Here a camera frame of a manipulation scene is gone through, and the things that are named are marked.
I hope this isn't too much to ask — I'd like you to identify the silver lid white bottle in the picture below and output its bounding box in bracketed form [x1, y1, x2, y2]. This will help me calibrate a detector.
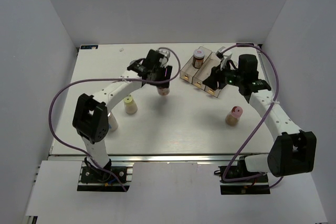
[108, 112, 119, 132]

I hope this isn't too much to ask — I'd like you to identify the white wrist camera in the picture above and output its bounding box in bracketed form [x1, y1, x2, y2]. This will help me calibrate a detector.
[215, 47, 233, 70]
[157, 48, 170, 66]

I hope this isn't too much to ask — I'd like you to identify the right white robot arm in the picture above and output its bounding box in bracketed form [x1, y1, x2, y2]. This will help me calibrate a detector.
[203, 54, 317, 182]

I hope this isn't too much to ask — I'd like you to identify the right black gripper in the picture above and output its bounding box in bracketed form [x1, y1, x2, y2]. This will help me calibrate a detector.
[202, 60, 244, 91]

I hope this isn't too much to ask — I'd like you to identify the dark brown sauce jar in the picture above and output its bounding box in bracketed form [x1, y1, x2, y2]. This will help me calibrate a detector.
[192, 48, 205, 69]

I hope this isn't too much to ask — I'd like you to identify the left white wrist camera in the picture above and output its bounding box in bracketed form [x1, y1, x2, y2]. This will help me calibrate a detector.
[157, 48, 170, 66]

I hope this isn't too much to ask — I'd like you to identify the orange label sauce jar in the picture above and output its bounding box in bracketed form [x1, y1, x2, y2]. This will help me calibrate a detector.
[157, 87, 170, 96]

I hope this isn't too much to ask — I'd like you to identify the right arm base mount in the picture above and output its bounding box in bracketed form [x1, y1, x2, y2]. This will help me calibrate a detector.
[214, 160, 270, 195]

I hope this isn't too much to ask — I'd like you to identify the pink lid spice bottle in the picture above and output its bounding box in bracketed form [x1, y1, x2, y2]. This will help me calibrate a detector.
[225, 106, 243, 126]

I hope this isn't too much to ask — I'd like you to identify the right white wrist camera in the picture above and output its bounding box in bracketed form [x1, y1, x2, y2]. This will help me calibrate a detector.
[215, 47, 233, 70]

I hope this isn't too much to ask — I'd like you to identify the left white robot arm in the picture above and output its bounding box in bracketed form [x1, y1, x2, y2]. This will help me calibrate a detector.
[72, 48, 173, 182]

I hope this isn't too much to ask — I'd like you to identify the yellow lid spice bottle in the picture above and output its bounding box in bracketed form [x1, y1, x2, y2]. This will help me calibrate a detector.
[123, 95, 138, 115]

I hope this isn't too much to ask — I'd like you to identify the right clear organizer bin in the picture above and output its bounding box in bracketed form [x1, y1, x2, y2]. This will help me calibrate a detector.
[205, 86, 222, 98]

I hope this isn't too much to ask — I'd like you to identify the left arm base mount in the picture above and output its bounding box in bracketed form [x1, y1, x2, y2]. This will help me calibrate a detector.
[77, 158, 133, 193]

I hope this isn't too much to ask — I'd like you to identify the middle clear organizer bin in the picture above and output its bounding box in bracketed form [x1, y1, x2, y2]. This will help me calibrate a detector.
[192, 52, 220, 90]

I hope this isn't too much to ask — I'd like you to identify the left blue table sticker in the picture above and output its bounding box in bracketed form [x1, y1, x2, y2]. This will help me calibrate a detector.
[80, 45, 98, 50]

